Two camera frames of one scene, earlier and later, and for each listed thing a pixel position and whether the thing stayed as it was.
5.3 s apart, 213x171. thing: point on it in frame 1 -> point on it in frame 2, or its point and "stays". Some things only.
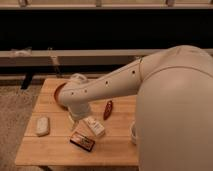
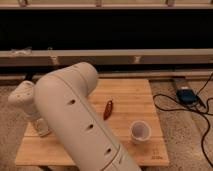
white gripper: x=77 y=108 -> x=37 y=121
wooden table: x=102 y=137 stays
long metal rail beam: x=93 y=58 stays
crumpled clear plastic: x=26 y=52 stays
